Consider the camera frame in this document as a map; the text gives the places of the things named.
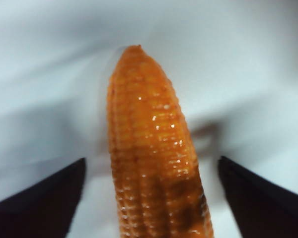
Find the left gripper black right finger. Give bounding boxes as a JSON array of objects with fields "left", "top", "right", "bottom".
[{"left": 218, "top": 155, "right": 298, "bottom": 238}]

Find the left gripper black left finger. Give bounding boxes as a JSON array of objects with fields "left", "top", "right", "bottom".
[{"left": 0, "top": 158, "right": 86, "bottom": 238}]

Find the orange corn cob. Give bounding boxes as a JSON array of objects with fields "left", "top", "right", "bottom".
[{"left": 106, "top": 44, "right": 216, "bottom": 238}]

